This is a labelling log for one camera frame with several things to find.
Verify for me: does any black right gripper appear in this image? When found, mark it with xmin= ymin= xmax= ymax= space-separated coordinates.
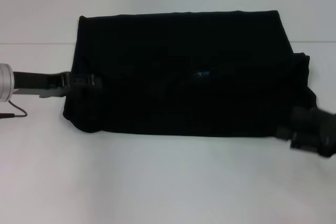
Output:
xmin=277 ymin=106 xmax=336 ymax=158

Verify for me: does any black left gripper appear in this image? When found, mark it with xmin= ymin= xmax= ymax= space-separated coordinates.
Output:
xmin=13 ymin=71 xmax=104 ymax=99

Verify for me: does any black shirt with FREE print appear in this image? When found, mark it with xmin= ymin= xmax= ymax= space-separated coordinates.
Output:
xmin=62 ymin=10 xmax=319 ymax=138

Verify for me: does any grey cable with red sleeve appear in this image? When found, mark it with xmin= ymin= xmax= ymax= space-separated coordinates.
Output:
xmin=0 ymin=100 xmax=28 ymax=119

